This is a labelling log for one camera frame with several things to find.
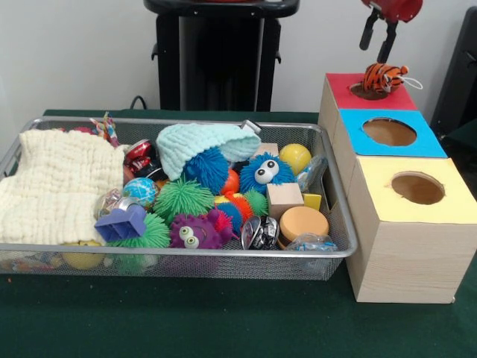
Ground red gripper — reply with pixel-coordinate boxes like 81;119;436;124
358;0;424;65

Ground orange tiger striped toy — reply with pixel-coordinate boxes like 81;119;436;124
362;62;424;95

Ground clear blue plastic packet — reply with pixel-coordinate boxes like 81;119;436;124
296;157;329;193

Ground red black packet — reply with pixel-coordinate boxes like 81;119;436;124
124;139;162;180

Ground clear mesh bin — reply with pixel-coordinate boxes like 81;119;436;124
0;116;358;280

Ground wooden box with three holes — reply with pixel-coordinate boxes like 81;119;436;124
318;72;477;304

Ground black chair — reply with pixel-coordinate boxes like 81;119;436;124
432;7;477;139

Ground yellow ball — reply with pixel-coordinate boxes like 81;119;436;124
279;143;313;177

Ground blue fuzzy ball with eyes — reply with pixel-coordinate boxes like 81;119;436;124
238;153;296;196

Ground yellow block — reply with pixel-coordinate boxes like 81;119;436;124
302;192;323;213

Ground wooden cube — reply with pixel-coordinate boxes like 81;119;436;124
266;183;305;219

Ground round wooden disc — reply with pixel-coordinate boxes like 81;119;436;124
277;206;330;247

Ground mint green knit cloth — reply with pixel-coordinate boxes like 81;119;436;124
156;123;262;181

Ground clear crumpled plastic packet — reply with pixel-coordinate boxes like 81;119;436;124
287;233;340;253

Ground black silver round toy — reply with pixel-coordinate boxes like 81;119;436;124
241;216;280;251

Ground small green spiky ball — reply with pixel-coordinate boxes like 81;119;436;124
153;178;215;223

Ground purple spiky ball with eyes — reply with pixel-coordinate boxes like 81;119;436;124
168;209;233;251

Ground blue globe ball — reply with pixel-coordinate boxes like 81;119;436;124
122;178;159;210

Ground large green spiky ball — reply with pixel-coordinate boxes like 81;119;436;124
110;212;171;251

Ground silver can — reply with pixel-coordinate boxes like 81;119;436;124
97;189;139;222

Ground purple plastic block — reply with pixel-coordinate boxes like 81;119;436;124
94;203;148;244

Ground cream waffle cloth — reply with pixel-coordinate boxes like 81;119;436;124
0;129;127;245

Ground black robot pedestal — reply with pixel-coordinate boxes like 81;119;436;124
144;0;300;113

